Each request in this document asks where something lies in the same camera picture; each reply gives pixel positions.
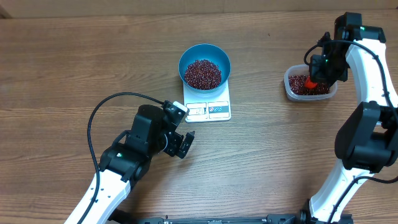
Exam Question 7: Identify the red scoop with blue handle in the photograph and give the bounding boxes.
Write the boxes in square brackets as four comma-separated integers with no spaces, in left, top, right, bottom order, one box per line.
[304,76,318,90]

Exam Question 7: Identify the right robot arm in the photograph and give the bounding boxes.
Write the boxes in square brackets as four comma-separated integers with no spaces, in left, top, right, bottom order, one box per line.
[297,12,397,223]

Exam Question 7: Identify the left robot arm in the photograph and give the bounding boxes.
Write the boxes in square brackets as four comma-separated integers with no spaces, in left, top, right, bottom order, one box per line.
[66,101,195,223]

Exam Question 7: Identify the white digital kitchen scale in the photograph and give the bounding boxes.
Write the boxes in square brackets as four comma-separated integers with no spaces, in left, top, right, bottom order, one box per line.
[183,82,231,123]

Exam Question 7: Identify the red beans in bowl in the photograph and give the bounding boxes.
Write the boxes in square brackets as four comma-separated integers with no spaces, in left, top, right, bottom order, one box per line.
[184,59,221,90]

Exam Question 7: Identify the blue metal bowl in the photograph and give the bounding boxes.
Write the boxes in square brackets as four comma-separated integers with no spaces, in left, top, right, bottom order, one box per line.
[178,44,231,92]

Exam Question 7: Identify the clear plastic food container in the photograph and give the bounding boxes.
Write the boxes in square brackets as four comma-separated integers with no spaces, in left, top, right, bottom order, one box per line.
[284,64,338,101]

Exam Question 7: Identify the red adzuki beans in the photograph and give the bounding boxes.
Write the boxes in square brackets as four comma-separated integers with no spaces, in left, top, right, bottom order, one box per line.
[289,75,330,95]

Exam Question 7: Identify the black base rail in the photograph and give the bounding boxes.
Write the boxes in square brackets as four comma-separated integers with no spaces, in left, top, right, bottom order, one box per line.
[108,208,354,224]

